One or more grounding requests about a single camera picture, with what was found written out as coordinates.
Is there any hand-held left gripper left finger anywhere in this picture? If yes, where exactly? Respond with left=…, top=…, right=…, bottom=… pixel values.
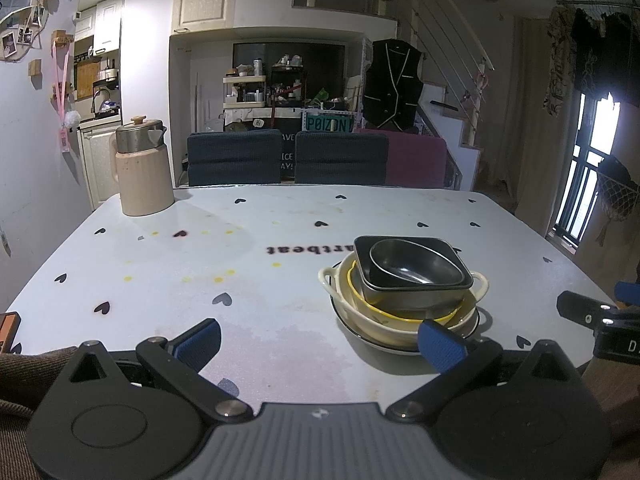
left=65, top=318, right=254, bottom=424

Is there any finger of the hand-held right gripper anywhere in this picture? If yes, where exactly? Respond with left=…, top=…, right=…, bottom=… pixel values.
left=556, top=290, right=621, bottom=333
left=614, top=281, right=640, bottom=307

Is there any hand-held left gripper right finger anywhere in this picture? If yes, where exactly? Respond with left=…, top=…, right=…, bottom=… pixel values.
left=385, top=318, right=574, bottom=424

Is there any square steel container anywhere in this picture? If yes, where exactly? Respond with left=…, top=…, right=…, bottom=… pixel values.
left=352, top=235, right=474, bottom=307

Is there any floral bowl with yellow rim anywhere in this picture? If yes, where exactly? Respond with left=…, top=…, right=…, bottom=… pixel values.
left=347, top=259, right=477, bottom=324

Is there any oval steel bowl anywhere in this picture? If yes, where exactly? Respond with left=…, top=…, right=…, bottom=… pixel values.
left=369, top=238, right=464, bottom=287

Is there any cream bowl with handles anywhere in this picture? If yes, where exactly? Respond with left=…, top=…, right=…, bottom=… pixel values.
left=318, top=254, right=489, bottom=352

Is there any person's right leg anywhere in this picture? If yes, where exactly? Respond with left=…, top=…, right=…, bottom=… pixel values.
left=579, top=359, right=640, bottom=480

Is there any person's leg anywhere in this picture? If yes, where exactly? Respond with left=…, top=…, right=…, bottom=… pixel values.
left=0, top=349, right=78, bottom=480
left=579, top=359, right=640, bottom=480

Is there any white heart-print tablecloth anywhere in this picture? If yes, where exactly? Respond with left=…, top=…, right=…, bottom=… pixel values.
left=0, top=185, right=621, bottom=408

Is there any hanging net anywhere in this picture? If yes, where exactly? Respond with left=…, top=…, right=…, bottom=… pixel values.
left=594, top=156, right=640, bottom=247

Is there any window with black bars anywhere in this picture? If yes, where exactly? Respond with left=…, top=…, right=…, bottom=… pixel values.
left=548, top=91, right=640, bottom=252

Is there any beige thermos jug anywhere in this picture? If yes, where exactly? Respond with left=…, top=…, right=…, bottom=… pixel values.
left=114, top=115, right=175, bottom=217

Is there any person's left leg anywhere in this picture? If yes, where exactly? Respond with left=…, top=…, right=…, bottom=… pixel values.
left=0, top=349, right=78, bottom=480

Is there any dark blue chair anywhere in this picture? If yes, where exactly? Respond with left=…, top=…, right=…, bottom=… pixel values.
left=293, top=130, right=390, bottom=186
left=186, top=128, right=284, bottom=187

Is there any purple chair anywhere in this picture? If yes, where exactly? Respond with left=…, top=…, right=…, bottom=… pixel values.
left=354, top=128, right=449, bottom=190

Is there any orange printed box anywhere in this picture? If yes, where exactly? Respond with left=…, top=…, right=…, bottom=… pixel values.
left=0, top=311, right=22, bottom=356

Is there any white kitchen base cabinet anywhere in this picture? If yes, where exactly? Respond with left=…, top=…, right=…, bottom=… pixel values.
left=76, top=120, right=124, bottom=211

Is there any dark patterned curtain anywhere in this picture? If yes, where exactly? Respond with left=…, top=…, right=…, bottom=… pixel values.
left=543, top=2, right=640, bottom=112

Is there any teal sign plate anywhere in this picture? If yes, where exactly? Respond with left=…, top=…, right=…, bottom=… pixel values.
left=301, top=114, right=355, bottom=134

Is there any cream storage cart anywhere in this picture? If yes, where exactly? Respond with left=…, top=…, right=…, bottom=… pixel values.
left=222, top=74, right=267, bottom=109

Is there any black vest on hanger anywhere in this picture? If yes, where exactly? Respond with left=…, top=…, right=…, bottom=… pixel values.
left=360, top=38, right=425, bottom=131

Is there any black storage shelf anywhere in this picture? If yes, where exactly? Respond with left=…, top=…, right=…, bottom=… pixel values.
left=269, top=55, right=307, bottom=111

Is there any metal stair railing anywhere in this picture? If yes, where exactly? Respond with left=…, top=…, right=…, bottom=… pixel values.
left=291, top=0, right=497, bottom=111

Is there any white overhead cabinet door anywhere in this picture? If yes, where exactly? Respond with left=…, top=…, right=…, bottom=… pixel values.
left=171, top=0, right=239, bottom=36

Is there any pink lanyard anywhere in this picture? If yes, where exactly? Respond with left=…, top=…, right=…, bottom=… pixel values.
left=51, top=39, right=83, bottom=152

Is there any white kitchen wall cabinet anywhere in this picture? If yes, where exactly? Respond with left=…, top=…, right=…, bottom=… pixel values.
left=74, top=0, right=126, bottom=57

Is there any wall photo display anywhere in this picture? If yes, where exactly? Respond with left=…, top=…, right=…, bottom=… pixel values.
left=0, top=0, right=53, bottom=63

